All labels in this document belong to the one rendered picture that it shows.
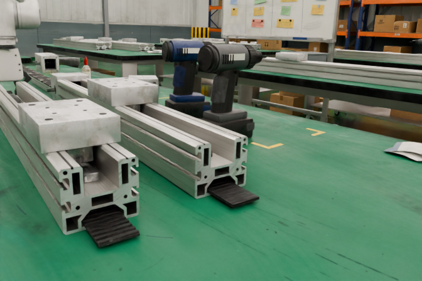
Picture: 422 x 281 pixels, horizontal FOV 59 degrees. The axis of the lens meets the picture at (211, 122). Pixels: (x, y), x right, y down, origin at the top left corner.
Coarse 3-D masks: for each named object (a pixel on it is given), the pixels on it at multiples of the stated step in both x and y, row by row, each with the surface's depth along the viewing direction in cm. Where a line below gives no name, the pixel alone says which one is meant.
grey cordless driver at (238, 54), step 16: (208, 48) 79; (224, 48) 80; (240, 48) 83; (208, 64) 79; (224, 64) 80; (240, 64) 83; (224, 80) 83; (224, 96) 83; (208, 112) 85; (224, 112) 84; (240, 112) 86; (240, 128) 86
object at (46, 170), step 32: (0, 96) 88; (32, 96) 91; (32, 160) 58; (64, 160) 47; (96, 160) 55; (128, 160) 48; (64, 192) 44; (96, 192) 47; (128, 192) 49; (64, 224) 45
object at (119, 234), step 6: (126, 228) 46; (132, 228) 46; (108, 234) 44; (114, 234) 45; (120, 234) 44; (126, 234) 45; (132, 234) 45; (138, 234) 45; (96, 240) 43; (102, 240) 43; (108, 240) 43; (114, 240) 44; (120, 240) 44; (102, 246) 43
